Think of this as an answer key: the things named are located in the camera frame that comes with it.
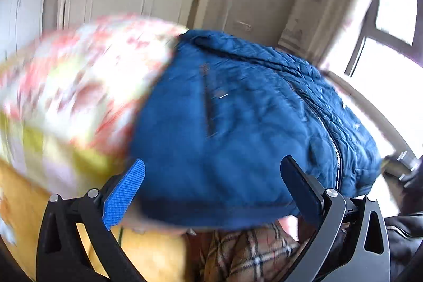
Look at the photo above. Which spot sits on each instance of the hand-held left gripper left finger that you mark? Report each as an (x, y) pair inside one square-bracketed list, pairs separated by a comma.
[(124, 196)]

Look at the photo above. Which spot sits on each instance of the window sill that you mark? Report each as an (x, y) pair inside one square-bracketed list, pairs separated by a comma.
[(373, 110)]

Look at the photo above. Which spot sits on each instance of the blue quilted jacket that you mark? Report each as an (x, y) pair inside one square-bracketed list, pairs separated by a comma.
[(248, 123)]

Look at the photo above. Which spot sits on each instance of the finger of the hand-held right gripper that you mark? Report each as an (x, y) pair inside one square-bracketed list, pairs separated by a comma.
[(401, 166)]

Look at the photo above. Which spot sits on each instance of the plaid pants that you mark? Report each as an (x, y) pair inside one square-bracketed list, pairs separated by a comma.
[(244, 252)]

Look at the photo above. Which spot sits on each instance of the person's black jacket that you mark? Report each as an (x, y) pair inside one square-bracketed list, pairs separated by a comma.
[(403, 235)]

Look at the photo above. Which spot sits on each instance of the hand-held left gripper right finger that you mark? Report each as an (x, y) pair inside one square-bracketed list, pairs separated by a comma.
[(300, 186)]

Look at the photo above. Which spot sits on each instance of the window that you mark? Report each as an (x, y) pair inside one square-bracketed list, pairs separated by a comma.
[(393, 14)]

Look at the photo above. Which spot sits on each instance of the floral quilt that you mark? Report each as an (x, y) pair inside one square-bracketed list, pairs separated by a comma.
[(82, 80)]

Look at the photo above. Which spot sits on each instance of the yellow bedsheet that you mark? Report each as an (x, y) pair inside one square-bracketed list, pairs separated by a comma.
[(155, 252)]

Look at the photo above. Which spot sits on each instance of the sailboat print curtain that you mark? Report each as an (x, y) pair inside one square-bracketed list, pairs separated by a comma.
[(324, 4)]

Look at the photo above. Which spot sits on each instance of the wall socket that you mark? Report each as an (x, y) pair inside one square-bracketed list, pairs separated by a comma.
[(243, 26)]

